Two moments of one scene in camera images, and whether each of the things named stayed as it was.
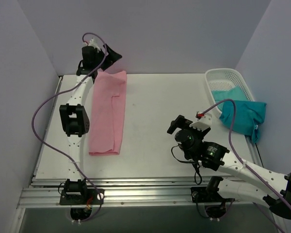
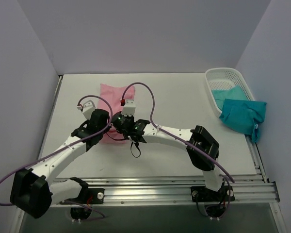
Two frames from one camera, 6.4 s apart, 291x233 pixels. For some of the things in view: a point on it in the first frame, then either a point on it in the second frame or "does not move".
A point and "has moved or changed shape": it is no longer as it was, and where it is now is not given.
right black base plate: x=201 y=194 does not move
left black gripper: x=105 y=56 -> x=103 y=122
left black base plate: x=94 y=196 does not move
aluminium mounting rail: x=45 y=192 does not move
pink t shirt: x=107 y=113 has moved or changed shape
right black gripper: x=178 y=123 -> x=120 y=121
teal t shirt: x=250 y=115 does not move
